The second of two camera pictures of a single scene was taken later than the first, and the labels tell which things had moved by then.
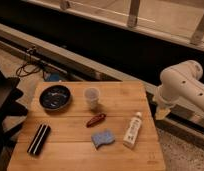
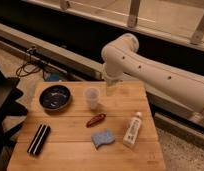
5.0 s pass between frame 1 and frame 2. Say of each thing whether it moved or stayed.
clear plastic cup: stayed
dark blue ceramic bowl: stayed
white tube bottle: stayed
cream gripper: moved
